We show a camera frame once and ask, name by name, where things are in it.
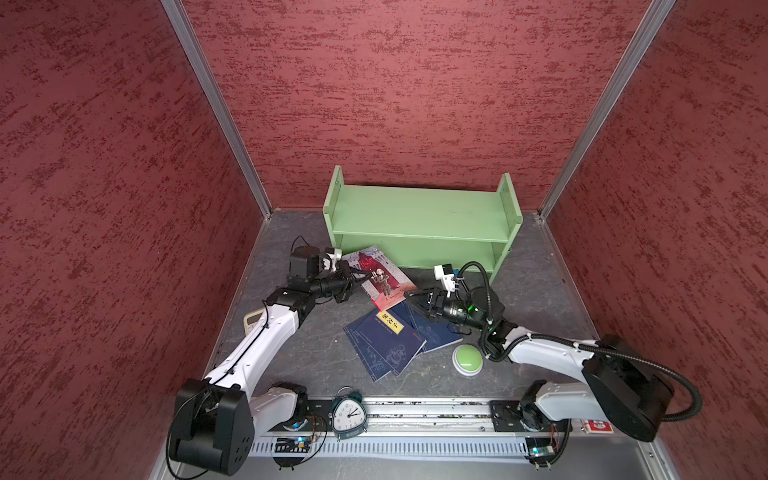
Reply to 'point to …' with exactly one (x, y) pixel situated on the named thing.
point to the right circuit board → (540, 450)
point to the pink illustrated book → (387, 285)
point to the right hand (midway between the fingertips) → (404, 304)
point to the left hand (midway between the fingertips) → (371, 280)
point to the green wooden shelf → (461, 227)
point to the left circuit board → (291, 445)
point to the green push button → (467, 360)
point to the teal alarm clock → (348, 414)
